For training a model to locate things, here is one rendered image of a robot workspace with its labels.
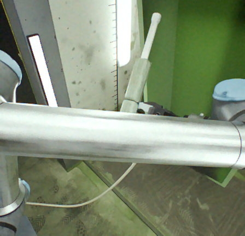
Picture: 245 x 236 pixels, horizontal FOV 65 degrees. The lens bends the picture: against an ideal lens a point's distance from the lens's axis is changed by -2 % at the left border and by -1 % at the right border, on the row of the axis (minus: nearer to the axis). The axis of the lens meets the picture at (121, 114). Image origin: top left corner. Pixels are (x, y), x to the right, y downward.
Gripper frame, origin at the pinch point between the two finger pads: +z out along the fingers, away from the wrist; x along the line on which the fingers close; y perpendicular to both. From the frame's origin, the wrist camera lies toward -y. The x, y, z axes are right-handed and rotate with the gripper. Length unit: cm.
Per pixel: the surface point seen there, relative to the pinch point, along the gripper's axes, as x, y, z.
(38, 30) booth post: 30, -4, 69
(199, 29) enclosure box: 55, 38, -3
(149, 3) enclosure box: 46.9, 4.9, 10.1
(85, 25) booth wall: 48, 21, 64
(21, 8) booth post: 34, -16, 68
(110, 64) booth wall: 38, 59, 66
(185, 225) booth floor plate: -65, 101, -15
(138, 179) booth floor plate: -49, 105, 33
